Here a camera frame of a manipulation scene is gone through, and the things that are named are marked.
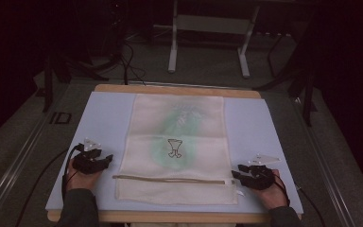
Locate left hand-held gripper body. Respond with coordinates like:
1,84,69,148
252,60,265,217
72,136,106,176

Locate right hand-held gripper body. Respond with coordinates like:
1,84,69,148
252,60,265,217
243,153,282,191

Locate white mesh laundry bag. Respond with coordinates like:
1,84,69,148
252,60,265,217
114,93,246,206

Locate person's left hand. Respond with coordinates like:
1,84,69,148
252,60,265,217
65,157,102,192

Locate person's right hand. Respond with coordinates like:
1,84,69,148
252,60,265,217
254,169,290,211

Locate light blue table mat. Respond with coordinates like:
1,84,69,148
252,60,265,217
44,91,304,216

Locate green cloth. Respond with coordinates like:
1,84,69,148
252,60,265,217
150,103,202,168

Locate black stand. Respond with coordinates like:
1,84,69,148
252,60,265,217
42,51,110,114
253,18,319,128

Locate wooden table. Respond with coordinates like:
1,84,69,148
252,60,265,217
46,83,304,225

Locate white metal stand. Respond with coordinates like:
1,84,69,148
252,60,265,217
167,0,262,79

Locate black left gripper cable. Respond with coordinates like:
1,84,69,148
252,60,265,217
14,143,85,227

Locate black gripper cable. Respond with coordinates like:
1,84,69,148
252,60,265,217
14,143,85,227
273,173,328,227

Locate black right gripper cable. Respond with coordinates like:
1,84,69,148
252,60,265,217
273,173,328,227

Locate metal floor rail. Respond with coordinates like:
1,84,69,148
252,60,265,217
0,100,64,227
291,96,358,227

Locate black floor cables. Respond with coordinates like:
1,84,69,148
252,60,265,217
117,39,147,87

